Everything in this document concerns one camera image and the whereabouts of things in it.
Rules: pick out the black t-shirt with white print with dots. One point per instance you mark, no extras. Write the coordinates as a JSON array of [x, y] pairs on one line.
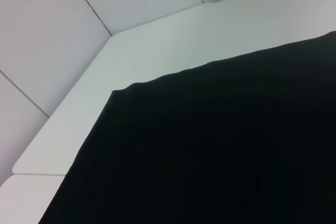
[[210, 142]]

